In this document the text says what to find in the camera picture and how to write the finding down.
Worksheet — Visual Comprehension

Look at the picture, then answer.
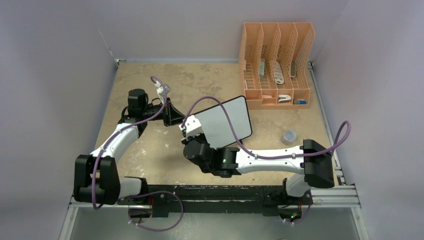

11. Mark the dark grey flat tool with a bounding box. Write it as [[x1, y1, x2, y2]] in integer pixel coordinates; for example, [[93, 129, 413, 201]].
[[290, 59, 296, 79]]

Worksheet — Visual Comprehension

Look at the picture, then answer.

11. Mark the small clear plastic jar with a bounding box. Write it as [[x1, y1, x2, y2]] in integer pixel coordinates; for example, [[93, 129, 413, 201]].
[[281, 129, 297, 145]]

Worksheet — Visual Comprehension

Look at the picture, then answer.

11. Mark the small black-framed whiteboard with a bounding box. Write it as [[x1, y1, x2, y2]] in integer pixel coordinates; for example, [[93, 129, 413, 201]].
[[188, 95, 252, 149]]

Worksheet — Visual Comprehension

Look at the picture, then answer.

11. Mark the white perforated tool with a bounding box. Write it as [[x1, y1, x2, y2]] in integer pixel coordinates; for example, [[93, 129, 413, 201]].
[[274, 61, 285, 85]]

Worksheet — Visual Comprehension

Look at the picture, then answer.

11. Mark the aluminium frame rail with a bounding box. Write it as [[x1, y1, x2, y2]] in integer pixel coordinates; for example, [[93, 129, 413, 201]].
[[59, 165, 369, 240]]

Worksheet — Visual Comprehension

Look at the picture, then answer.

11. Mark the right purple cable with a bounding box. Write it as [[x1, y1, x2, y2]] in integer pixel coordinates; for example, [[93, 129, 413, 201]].
[[181, 96, 352, 161]]

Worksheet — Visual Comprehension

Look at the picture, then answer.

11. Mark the peach plastic file organizer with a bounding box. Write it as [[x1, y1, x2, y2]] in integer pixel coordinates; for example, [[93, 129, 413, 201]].
[[238, 22, 315, 110]]

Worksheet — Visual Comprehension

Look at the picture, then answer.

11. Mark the grey eraser in organizer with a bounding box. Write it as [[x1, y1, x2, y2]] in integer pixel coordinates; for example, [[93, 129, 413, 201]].
[[258, 58, 265, 78]]

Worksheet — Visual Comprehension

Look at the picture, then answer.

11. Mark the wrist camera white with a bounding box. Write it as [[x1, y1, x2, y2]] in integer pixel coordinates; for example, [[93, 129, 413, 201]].
[[155, 83, 171, 99], [178, 115, 203, 140]]

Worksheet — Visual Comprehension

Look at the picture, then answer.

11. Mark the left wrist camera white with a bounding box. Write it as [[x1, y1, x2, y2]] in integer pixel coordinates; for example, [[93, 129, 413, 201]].
[[155, 83, 171, 99]]

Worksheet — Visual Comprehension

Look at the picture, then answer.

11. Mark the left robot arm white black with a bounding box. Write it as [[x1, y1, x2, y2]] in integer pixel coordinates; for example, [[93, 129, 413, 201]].
[[73, 85, 185, 207]]

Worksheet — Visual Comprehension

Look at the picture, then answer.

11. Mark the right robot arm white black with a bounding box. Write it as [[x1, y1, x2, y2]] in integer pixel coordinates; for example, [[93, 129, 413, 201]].
[[182, 135, 335, 204]]

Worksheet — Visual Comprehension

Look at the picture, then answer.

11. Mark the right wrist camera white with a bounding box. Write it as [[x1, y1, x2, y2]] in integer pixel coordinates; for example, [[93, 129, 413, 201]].
[[178, 115, 203, 140]]

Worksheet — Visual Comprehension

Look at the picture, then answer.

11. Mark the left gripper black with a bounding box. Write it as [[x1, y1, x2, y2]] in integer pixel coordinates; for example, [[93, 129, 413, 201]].
[[142, 98, 188, 127]]

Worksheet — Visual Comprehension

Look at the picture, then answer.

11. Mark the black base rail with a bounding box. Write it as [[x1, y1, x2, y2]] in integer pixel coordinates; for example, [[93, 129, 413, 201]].
[[117, 184, 312, 218]]

